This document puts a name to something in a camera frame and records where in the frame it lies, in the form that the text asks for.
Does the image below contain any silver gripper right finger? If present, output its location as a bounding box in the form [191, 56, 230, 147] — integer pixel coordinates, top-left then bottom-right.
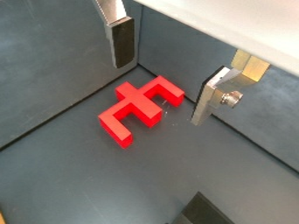
[191, 49, 270, 125]

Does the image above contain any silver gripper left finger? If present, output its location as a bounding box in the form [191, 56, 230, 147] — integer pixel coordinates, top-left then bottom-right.
[93, 0, 135, 68]

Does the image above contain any red E-shaped block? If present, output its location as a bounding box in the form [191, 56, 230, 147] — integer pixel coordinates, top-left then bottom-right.
[98, 76, 185, 149]

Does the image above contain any black angle bracket stand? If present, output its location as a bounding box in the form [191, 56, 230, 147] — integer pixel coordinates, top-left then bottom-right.
[171, 192, 235, 224]

